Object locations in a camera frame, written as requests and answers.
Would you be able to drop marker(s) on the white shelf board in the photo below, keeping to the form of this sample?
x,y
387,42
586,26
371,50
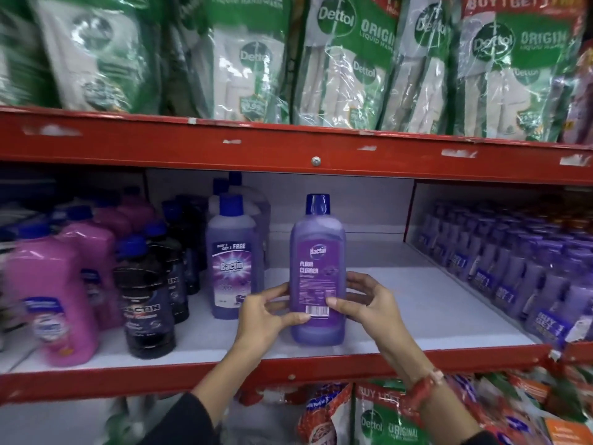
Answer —
x,y
440,310

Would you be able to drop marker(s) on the purple refill pouch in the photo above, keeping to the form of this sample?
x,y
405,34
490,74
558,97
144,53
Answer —
x,y
581,97

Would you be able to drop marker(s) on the black sleeve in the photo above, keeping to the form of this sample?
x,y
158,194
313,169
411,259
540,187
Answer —
x,y
183,424

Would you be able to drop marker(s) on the person's right hand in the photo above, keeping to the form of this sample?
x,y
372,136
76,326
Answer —
x,y
377,315

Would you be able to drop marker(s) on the green white handwash pouch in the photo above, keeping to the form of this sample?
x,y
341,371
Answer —
x,y
384,424

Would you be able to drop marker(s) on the purple floor cleaner bottle plain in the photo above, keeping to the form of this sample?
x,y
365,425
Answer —
x,y
318,254

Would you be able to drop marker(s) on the person's right forearm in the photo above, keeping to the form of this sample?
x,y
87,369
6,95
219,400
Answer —
x,y
440,407

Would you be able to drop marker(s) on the person's left thumb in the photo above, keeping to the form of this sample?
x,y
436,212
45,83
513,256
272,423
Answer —
x,y
296,319

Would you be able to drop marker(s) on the pile of mixed colourful pouches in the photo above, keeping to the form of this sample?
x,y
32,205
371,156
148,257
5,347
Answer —
x,y
532,403

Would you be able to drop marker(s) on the row of green white pouches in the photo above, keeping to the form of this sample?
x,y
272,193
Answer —
x,y
343,60

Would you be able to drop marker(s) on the person's left hand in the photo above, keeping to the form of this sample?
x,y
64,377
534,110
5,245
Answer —
x,y
257,319

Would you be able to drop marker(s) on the pink floor cleaner bottle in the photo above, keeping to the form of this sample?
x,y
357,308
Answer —
x,y
113,217
95,254
51,301
136,208

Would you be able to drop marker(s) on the rows of small purple bottles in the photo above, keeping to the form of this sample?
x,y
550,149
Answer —
x,y
509,264

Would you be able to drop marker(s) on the black floor cleaner bottle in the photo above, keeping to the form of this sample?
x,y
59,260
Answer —
x,y
173,273
185,236
146,310

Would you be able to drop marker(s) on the red white refill pouch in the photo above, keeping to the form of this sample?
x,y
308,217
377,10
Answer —
x,y
324,419

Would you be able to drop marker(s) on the person's left forearm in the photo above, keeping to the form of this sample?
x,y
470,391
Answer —
x,y
229,375

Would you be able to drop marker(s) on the person's right thumb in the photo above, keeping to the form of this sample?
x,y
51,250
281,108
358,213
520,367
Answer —
x,y
340,304

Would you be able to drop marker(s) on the red metal shelf beam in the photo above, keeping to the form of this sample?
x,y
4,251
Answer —
x,y
139,377
278,150

